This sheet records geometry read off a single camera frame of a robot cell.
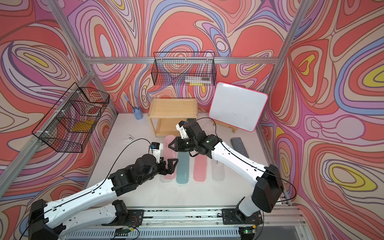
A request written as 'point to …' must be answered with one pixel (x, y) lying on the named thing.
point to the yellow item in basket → (84, 126)
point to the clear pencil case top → (218, 170)
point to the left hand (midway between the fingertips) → (173, 160)
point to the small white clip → (128, 140)
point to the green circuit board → (122, 232)
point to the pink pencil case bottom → (169, 153)
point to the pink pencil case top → (200, 168)
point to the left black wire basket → (69, 126)
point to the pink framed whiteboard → (238, 106)
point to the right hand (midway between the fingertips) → (171, 150)
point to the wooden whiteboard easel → (219, 123)
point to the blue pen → (128, 100)
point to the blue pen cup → (138, 113)
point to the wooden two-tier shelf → (166, 113)
